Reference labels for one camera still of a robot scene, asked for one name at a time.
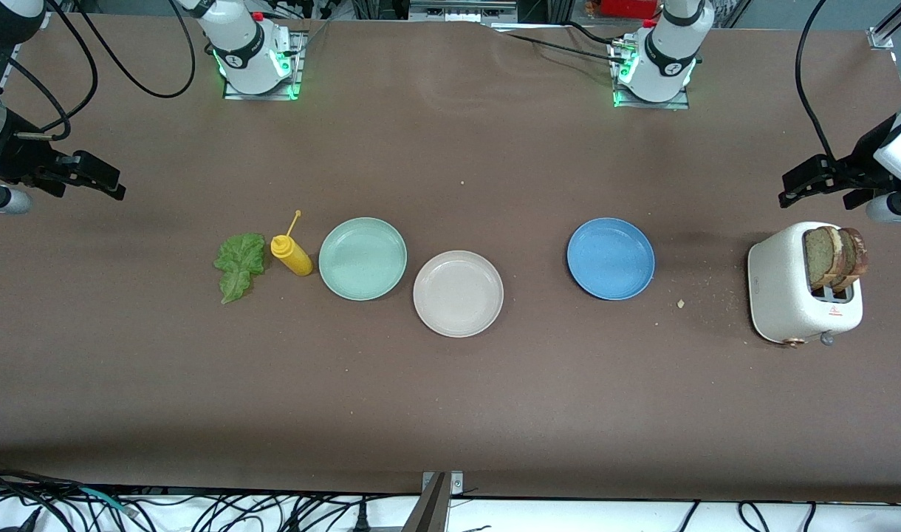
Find toasted bread slice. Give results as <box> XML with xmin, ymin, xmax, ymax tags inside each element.
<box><xmin>835</xmin><ymin>227</ymin><xmax>869</xmax><ymax>290</ymax></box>
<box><xmin>803</xmin><ymin>226</ymin><xmax>845</xmax><ymax>291</ymax></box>

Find green lettuce leaf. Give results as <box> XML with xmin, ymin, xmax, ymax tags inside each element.
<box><xmin>213</xmin><ymin>233</ymin><xmax>267</xmax><ymax>305</ymax></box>

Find yellow squeeze sauce bottle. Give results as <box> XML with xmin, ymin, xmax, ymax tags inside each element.
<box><xmin>270</xmin><ymin>210</ymin><xmax>314</xmax><ymax>277</ymax></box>

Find blue plate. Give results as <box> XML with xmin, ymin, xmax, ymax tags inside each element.
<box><xmin>566</xmin><ymin>216</ymin><xmax>656</xmax><ymax>301</ymax></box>

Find mint green plate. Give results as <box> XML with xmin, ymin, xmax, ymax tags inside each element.
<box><xmin>318</xmin><ymin>216</ymin><xmax>408</xmax><ymax>301</ymax></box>

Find beige plate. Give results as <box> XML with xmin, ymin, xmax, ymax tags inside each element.
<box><xmin>412</xmin><ymin>250</ymin><xmax>504</xmax><ymax>338</ymax></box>

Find white two-slot toaster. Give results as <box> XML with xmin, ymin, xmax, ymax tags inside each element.
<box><xmin>747</xmin><ymin>221</ymin><xmax>864</xmax><ymax>349</ymax></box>

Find red box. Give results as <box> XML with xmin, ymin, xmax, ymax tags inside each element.
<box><xmin>600</xmin><ymin>0</ymin><xmax>660</xmax><ymax>20</ymax></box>

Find grey metal box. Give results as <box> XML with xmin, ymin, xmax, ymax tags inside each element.
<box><xmin>408</xmin><ymin>0</ymin><xmax>519</xmax><ymax>24</ymax></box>

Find aluminium frame profile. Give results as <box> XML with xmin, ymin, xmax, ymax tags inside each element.
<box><xmin>867</xmin><ymin>0</ymin><xmax>901</xmax><ymax>50</ymax></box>
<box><xmin>0</xmin><ymin>13</ymin><xmax>51</xmax><ymax>98</ymax></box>

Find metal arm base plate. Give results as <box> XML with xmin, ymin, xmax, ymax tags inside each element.
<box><xmin>222</xmin><ymin>28</ymin><xmax>305</xmax><ymax>101</ymax></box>
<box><xmin>611</xmin><ymin>37</ymin><xmax>692</xmax><ymax>111</ymax></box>

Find black base power cable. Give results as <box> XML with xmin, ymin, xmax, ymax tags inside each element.
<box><xmin>487</xmin><ymin>21</ymin><xmax>630</xmax><ymax>66</ymax></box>

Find teal floor cable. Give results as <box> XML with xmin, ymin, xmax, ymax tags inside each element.
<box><xmin>80</xmin><ymin>486</ymin><xmax>140</xmax><ymax>516</ymax></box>

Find looped black floor cables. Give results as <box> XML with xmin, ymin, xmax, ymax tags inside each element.
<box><xmin>672</xmin><ymin>500</ymin><xmax>821</xmax><ymax>532</ymax></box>

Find tangled black floor cables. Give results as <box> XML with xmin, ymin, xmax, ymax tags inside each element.
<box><xmin>0</xmin><ymin>465</ymin><xmax>422</xmax><ymax>532</ymax></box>

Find metal table edge bracket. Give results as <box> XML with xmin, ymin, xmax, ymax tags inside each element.
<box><xmin>401</xmin><ymin>471</ymin><xmax>466</xmax><ymax>532</ymax></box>

